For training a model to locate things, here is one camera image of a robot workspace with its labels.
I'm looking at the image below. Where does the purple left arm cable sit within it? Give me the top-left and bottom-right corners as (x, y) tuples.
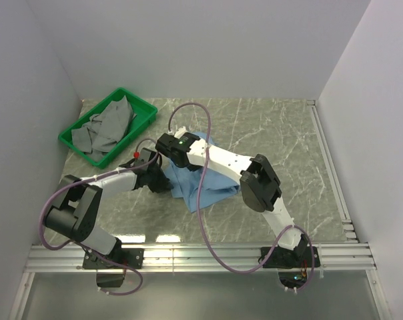
(39, 138), (162, 296)

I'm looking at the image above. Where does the light blue long sleeve shirt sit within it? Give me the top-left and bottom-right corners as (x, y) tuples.
(163, 131), (241, 214)

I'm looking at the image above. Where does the aluminium side rail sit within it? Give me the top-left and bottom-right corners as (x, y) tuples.
(307, 100), (360, 243)

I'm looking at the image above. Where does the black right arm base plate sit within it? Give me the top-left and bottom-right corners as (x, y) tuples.
(258, 246), (321, 269)

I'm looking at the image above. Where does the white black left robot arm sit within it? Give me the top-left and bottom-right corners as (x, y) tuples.
(39, 148), (171, 268)

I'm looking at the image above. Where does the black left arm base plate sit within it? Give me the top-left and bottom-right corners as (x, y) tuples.
(82, 248), (144, 270)

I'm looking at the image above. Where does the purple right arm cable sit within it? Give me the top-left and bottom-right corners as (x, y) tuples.
(167, 102), (316, 293)

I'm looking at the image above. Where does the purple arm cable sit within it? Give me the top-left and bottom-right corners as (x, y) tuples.
(39, 138), (162, 296)
(167, 102), (316, 293)

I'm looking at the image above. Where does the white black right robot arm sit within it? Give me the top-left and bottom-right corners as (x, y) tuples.
(155, 131), (308, 267)

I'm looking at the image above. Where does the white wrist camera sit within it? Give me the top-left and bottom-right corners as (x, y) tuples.
(133, 151), (141, 160)
(173, 126), (187, 139)

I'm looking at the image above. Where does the green plastic bin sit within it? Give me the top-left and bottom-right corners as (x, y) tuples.
(58, 87), (157, 169)

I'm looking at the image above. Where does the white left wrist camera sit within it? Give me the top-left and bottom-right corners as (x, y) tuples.
(133, 151), (141, 160)

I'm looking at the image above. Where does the grey long sleeve shirt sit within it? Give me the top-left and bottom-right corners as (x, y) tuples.
(71, 96), (136, 163)

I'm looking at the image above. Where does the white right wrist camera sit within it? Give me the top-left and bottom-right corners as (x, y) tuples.
(173, 126), (187, 139)

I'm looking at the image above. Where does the aluminium front mounting rail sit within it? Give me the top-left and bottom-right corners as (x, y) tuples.
(24, 243), (376, 273)

